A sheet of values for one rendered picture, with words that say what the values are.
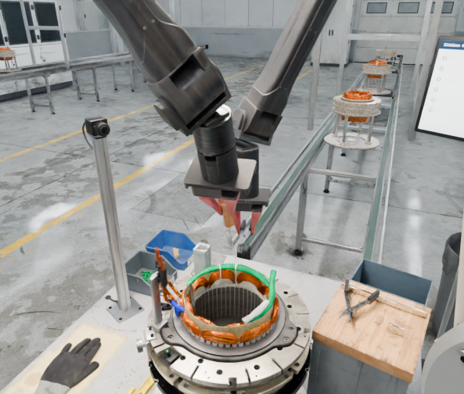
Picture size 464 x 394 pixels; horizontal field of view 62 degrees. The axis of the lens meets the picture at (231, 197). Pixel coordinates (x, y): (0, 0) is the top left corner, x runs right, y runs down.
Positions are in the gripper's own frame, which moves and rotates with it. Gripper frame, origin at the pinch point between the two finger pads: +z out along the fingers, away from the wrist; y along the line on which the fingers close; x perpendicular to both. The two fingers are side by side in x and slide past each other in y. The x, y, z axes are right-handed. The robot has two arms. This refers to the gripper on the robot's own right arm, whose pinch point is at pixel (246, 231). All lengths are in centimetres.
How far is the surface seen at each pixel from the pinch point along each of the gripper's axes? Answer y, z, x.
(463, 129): -65, -6, -67
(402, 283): -37.4, 17.7, -9.7
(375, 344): -26.9, 14.1, 15.2
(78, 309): 118, 116, -90
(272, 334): -7.7, 9.8, 20.0
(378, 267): -31.8, 15.3, -12.2
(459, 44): -61, -33, -75
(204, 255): 7.7, 1.9, 7.8
